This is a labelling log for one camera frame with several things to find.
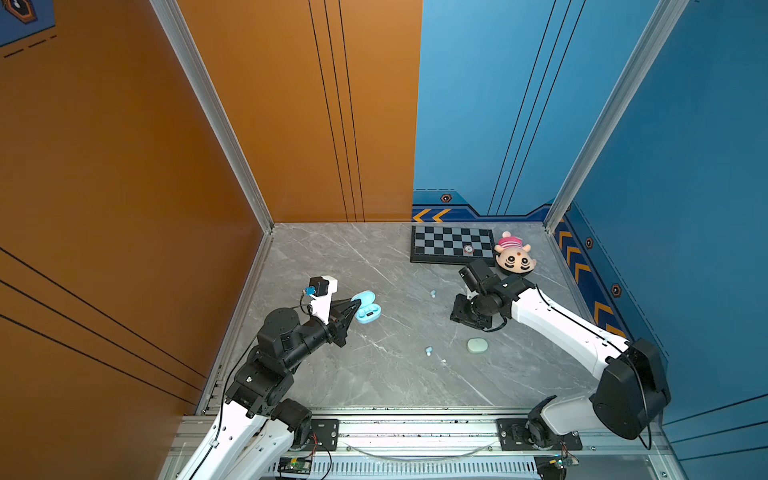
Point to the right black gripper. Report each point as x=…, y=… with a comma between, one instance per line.
x=457, y=314

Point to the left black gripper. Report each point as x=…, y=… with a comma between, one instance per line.
x=338, y=327

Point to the blue earbud charging case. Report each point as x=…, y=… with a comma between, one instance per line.
x=368, y=310

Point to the green earbud charging case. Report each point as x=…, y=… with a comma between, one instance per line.
x=477, y=345

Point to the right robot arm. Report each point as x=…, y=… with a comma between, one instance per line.
x=632, y=388

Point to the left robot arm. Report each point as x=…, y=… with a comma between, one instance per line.
x=256, y=423

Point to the pink plush doll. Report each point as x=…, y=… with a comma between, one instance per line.
x=513, y=255

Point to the black grey checkerboard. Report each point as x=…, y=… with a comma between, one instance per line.
x=436, y=244

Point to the left green circuit board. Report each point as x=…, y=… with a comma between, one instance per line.
x=295, y=466

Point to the green circuit board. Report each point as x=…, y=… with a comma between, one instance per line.
x=563, y=461
x=295, y=466

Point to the right green circuit board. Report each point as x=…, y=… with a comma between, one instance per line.
x=563, y=461

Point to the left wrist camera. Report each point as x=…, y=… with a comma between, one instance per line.
x=320, y=291

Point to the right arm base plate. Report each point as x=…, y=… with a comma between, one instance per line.
x=515, y=434

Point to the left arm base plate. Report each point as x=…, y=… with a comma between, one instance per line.
x=322, y=432

